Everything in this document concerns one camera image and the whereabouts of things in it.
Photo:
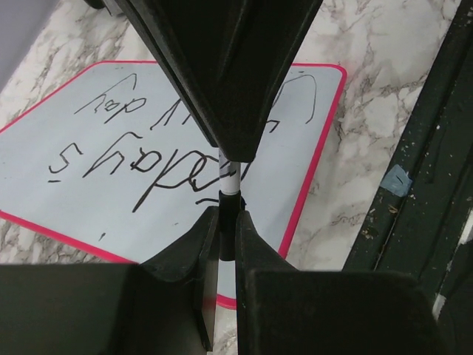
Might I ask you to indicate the blue tape piece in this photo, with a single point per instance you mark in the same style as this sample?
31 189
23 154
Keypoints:
396 181

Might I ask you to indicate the whiteboard marker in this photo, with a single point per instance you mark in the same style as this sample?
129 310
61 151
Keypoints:
229 175

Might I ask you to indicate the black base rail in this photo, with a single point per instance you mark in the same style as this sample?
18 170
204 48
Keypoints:
419 235

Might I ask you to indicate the black red toolbox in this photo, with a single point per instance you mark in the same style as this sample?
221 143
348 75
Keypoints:
111 6

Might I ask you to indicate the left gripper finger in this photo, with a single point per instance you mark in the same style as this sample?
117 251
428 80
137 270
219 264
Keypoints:
282 310
165 305

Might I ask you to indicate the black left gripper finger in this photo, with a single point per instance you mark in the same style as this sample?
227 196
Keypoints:
203 48
260 42

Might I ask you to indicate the black marker cap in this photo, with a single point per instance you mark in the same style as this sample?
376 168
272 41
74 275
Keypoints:
229 208

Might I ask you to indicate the pink-framed whiteboard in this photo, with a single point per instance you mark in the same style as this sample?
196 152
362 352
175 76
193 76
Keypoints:
113 164

